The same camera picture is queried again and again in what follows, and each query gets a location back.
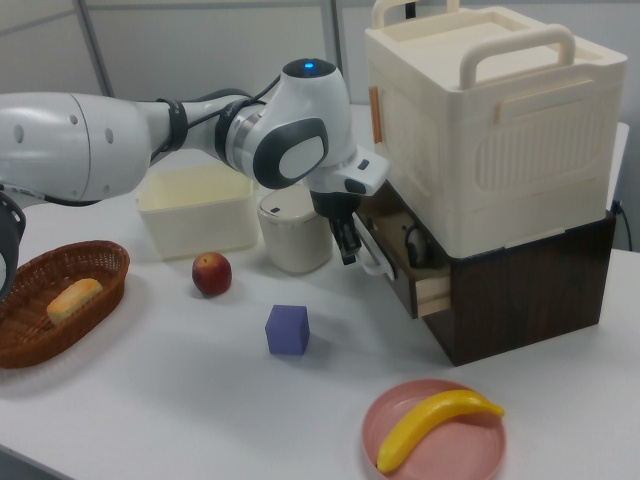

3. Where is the red apple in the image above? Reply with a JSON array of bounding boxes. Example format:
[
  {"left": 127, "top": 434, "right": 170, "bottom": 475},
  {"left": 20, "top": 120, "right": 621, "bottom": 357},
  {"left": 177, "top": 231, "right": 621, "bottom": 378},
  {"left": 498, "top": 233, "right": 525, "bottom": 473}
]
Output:
[{"left": 191, "top": 251, "right": 233, "bottom": 298}]

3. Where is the purple cube block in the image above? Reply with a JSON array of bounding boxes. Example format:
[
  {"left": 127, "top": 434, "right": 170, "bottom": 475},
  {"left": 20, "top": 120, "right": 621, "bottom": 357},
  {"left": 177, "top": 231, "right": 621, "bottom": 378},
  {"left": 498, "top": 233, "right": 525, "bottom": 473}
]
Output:
[{"left": 264, "top": 304, "right": 311, "bottom": 357}]

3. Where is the cream plastic storage box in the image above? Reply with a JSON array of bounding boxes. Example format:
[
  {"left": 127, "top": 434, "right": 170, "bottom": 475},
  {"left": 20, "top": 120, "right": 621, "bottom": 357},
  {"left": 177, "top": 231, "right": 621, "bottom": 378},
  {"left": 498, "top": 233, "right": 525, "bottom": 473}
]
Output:
[{"left": 363, "top": 0, "right": 629, "bottom": 259}]

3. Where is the brown wicker basket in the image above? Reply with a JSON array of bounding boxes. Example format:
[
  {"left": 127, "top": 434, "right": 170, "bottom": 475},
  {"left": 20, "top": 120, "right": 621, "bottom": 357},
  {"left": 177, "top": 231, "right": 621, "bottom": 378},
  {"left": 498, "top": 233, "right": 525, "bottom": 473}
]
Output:
[{"left": 0, "top": 240, "right": 131, "bottom": 370}]

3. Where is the black and white toy animal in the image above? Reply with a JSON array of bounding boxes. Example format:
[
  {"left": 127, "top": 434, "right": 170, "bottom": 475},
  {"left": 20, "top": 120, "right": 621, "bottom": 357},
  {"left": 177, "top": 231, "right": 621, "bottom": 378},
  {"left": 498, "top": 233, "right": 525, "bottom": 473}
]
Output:
[{"left": 403, "top": 224, "right": 431, "bottom": 267}]

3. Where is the small cream lidded bin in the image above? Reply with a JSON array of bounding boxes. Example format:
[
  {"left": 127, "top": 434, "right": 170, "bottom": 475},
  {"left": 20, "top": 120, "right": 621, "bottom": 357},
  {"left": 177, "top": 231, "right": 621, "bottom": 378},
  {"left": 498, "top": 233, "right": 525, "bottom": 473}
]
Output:
[{"left": 256, "top": 187, "right": 334, "bottom": 275}]

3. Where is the cream plastic open container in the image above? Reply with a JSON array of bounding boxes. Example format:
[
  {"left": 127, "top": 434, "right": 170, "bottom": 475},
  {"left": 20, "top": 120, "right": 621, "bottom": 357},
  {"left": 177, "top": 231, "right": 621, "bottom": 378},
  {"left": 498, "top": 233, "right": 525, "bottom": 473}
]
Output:
[{"left": 135, "top": 164, "right": 261, "bottom": 261}]

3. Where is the dark brown wooden cabinet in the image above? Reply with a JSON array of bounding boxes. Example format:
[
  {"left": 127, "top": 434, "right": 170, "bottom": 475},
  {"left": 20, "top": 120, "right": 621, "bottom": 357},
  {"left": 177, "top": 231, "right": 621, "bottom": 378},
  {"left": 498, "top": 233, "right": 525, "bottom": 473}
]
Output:
[{"left": 422, "top": 208, "right": 617, "bottom": 369}]

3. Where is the black cable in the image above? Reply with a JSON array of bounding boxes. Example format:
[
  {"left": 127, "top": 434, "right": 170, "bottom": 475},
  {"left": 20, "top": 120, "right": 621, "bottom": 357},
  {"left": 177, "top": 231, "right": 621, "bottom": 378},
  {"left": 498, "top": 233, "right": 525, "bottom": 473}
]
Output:
[{"left": 610, "top": 198, "right": 636, "bottom": 252}]

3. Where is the toasted bread loaf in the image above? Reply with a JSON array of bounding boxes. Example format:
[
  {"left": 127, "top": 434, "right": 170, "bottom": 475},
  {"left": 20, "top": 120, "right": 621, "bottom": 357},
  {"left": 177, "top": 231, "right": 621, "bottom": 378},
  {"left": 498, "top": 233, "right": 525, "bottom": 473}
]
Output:
[{"left": 46, "top": 278, "right": 104, "bottom": 327}]

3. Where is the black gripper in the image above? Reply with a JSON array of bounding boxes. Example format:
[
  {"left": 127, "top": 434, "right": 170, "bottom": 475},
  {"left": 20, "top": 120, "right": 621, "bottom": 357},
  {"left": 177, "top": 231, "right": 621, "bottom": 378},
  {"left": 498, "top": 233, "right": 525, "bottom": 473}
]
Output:
[{"left": 310, "top": 187, "right": 363, "bottom": 266}]

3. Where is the yellow toy banana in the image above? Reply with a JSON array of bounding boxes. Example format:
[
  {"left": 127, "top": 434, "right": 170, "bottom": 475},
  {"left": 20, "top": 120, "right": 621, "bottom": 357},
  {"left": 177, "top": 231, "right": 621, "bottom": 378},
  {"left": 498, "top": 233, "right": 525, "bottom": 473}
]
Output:
[{"left": 376, "top": 388, "right": 506, "bottom": 474}]

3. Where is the wooden drawer with white handle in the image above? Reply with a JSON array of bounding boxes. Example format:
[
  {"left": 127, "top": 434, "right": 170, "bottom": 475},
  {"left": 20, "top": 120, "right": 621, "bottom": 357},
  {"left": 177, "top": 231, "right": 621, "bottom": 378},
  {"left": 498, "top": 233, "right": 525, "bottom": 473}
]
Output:
[{"left": 352, "top": 180, "right": 454, "bottom": 321}]

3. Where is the pink plate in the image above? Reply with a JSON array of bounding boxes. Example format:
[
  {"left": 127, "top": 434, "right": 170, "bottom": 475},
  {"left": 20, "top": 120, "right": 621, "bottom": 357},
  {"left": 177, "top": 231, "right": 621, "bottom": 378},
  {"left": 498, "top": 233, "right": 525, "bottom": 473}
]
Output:
[{"left": 361, "top": 378, "right": 508, "bottom": 480}]

